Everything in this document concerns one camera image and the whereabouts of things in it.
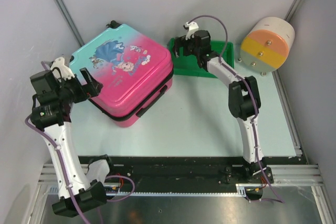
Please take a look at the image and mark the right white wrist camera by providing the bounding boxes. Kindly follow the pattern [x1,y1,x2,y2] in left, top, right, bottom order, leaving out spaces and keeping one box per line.
[183,22,199,40]

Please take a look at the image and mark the pink and teal kids suitcase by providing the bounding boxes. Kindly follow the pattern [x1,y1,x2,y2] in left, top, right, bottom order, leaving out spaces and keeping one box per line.
[70,20,173,127]

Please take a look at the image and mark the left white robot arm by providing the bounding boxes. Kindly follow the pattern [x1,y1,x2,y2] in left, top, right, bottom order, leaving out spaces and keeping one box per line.
[25,67,116,218]

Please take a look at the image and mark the green plastic tray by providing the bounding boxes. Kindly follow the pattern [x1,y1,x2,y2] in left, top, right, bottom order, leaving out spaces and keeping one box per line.
[167,37,235,79]

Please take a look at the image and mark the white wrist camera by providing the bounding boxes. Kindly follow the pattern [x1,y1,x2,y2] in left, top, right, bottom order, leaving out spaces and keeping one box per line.
[50,56,75,80]
[183,22,199,40]

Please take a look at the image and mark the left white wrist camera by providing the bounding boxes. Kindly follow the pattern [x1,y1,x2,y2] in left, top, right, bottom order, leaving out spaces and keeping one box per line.
[50,56,75,80]

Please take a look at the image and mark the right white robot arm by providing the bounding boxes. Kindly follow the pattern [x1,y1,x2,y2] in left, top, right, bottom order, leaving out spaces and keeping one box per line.
[172,30,270,184]

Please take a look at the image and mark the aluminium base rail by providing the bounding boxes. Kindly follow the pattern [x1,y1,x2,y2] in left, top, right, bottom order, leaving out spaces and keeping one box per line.
[36,155,323,198]

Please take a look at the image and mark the white cylinder with orange-yellow face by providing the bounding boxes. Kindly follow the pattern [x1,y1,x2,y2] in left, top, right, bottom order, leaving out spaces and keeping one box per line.
[239,17,295,76]

